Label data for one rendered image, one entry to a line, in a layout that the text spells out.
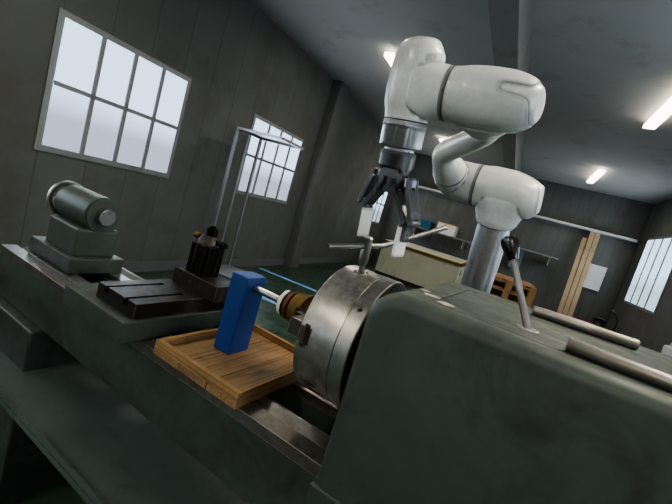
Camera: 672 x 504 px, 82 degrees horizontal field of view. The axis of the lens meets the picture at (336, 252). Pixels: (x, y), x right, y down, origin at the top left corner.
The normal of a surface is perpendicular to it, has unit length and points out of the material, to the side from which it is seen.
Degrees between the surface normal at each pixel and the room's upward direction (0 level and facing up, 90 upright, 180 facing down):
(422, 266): 90
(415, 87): 104
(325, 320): 70
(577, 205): 90
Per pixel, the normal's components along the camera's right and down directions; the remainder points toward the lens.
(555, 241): -0.41, 0.00
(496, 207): -0.52, 0.33
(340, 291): -0.14, -0.69
